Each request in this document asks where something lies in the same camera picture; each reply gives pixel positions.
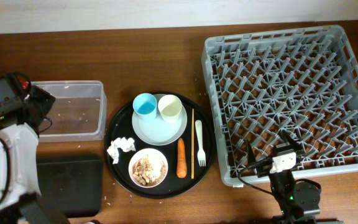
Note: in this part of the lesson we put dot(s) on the light grey round plate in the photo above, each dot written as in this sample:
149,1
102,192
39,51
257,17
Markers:
158,132

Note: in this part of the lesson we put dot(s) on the grey plastic dishwasher rack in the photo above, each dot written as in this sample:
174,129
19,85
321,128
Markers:
303,81

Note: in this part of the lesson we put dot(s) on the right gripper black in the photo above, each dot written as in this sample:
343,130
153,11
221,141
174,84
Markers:
297,147

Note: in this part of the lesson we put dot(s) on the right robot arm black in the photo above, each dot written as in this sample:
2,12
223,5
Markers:
298,199

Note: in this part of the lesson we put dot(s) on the white paper napkin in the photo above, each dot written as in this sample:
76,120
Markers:
123,144

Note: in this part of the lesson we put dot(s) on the cream plastic cup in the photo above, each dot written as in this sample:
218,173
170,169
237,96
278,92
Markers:
169,107

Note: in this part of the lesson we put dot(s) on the single wooden chopstick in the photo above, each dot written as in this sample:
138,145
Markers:
192,144

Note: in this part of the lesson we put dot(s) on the food scraps and rice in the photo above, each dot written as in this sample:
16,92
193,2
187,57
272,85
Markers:
149,171

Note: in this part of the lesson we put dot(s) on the light blue plastic cup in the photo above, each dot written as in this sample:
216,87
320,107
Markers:
145,106

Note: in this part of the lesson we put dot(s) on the clear plastic waste bin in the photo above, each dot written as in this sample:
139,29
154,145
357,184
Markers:
78,113

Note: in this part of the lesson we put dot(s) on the round black serving tray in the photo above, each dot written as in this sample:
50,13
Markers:
121,126

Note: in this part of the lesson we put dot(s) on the pink bowl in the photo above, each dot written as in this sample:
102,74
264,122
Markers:
138,155

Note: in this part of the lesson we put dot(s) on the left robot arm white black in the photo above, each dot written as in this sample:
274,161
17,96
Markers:
20,197

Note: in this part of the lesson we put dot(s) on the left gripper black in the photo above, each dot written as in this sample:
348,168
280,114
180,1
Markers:
48,98

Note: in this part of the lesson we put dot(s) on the orange carrot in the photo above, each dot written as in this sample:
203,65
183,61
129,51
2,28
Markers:
181,160

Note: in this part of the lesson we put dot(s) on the black rectangular waste tray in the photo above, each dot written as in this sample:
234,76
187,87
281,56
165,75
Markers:
72,184

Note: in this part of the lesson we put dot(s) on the white plastic fork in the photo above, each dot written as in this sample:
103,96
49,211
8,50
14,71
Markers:
201,156

